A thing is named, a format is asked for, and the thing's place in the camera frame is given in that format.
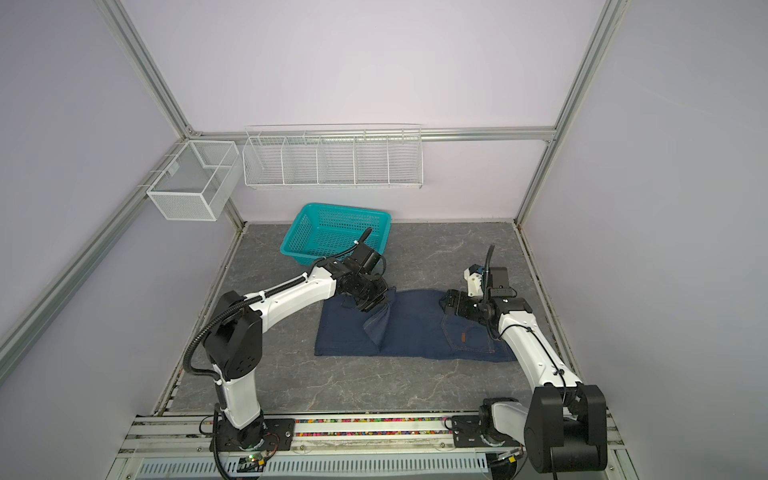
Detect dark blue denim trousers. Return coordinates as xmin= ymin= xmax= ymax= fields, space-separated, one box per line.
xmin=314 ymin=288 xmax=516 ymax=363

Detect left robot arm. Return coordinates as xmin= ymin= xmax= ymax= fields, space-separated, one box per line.
xmin=182 ymin=228 xmax=388 ymax=450

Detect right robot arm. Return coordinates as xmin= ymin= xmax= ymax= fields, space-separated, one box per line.
xmin=441 ymin=249 xmax=608 ymax=476

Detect teal plastic basket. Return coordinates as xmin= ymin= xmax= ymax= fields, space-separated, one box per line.
xmin=280 ymin=203 xmax=392 ymax=266

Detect colourful bead strip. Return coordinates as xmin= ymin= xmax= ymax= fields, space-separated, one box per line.
xmin=294 ymin=415 xmax=451 ymax=437

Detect small white mesh box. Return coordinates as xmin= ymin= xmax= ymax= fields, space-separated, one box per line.
xmin=148 ymin=140 xmax=243 ymax=221

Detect green circuit board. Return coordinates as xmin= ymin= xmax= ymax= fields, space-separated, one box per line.
xmin=237 ymin=456 xmax=266 ymax=473

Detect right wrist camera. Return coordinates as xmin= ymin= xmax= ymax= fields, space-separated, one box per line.
xmin=463 ymin=264 xmax=485 ymax=299

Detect long white wire shelf basket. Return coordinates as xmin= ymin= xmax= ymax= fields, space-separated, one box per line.
xmin=242 ymin=136 xmax=424 ymax=189

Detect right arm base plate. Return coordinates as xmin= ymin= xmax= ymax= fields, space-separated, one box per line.
xmin=443 ymin=413 xmax=524 ymax=448

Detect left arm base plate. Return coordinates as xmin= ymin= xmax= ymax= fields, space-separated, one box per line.
xmin=209 ymin=417 xmax=295 ymax=452

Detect aluminium frame rail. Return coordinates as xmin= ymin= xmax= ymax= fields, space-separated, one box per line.
xmin=190 ymin=123 xmax=557 ymax=142

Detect white slotted cable duct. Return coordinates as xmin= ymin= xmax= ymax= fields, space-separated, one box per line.
xmin=133 ymin=453 xmax=490 ymax=479

